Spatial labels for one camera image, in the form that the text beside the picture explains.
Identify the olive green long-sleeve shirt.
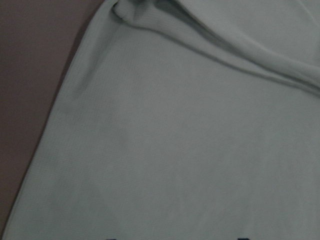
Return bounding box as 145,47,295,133
2,0,320,240

